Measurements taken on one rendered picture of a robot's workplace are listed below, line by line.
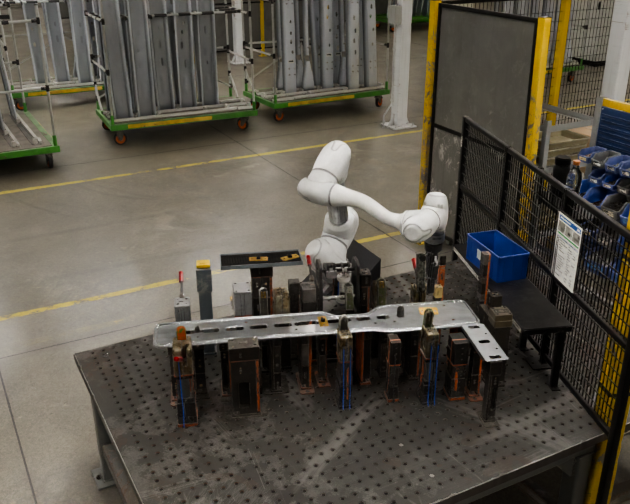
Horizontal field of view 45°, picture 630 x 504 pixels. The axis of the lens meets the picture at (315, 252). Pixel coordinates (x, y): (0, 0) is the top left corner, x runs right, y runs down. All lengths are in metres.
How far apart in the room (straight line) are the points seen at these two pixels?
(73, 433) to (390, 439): 2.00
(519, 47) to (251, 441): 3.37
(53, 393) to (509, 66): 3.64
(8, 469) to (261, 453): 1.70
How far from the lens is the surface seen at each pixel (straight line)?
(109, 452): 3.87
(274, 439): 3.06
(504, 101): 5.54
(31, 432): 4.51
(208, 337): 3.14
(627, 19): 7.43
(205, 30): 10.43
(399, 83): 10.16
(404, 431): 3.11
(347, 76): 11.15
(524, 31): 5.36
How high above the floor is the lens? 2.57
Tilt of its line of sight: 24 degrees down
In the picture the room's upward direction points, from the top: straight up
